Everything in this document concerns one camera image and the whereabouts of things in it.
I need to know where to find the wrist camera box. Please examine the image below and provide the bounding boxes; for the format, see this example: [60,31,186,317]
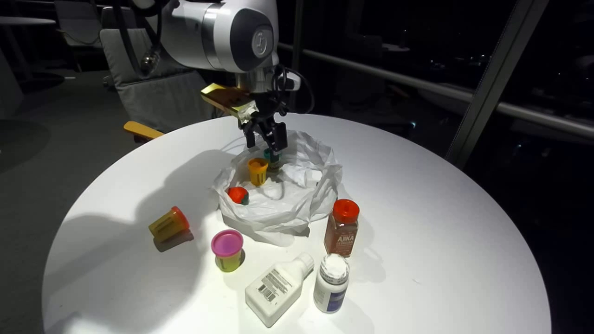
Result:
[199,81,257,120]

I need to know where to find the white plastic bag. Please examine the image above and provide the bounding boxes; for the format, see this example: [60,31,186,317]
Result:
[212,128,346,246]

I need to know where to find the yellow tub magenta lid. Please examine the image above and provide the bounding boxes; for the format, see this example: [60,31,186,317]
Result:
[210,228,247,274]

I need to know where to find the small white pill bottle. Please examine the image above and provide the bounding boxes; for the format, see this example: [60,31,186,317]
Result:
[312,252,353,315]

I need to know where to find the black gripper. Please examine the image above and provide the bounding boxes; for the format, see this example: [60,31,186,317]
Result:
[240,98,290,154]

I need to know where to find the yellow tub orange lid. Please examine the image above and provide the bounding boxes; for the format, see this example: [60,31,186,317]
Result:
[247,155,273,189]

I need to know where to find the grey armchair wooden armrests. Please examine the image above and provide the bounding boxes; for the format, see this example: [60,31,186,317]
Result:
[99,26,216,142]

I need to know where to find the metal window railing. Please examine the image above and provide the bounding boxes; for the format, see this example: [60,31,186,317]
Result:
[277,40,594,139]

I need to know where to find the tub with red lid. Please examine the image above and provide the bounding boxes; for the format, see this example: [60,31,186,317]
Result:
[225,183,251,207]

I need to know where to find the spice jar red lid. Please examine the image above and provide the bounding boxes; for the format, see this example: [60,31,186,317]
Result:
[324,196,362,259]

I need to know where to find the vertical window post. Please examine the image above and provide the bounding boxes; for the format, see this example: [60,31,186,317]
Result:
[288,0,312,72]

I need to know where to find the slanted grey window post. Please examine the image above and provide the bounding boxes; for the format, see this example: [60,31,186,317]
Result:
[444,0,552,167]

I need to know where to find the background side table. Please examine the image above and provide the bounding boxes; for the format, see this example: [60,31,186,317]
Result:
[0,14,60,27]

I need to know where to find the yellow tub orange-red lid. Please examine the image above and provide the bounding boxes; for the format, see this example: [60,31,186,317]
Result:
[147,204,197,252]

